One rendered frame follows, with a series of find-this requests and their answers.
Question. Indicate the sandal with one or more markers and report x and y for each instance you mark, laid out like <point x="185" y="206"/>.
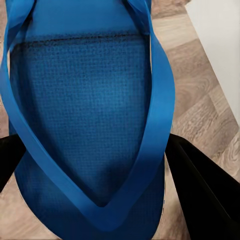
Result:
<point x="91" y="93"/>

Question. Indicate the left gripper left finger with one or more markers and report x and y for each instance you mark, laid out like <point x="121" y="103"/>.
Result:
<point x="12" y="150"/>

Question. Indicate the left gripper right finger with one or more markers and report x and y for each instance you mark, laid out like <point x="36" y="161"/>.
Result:
<point x="209" y="196"/>

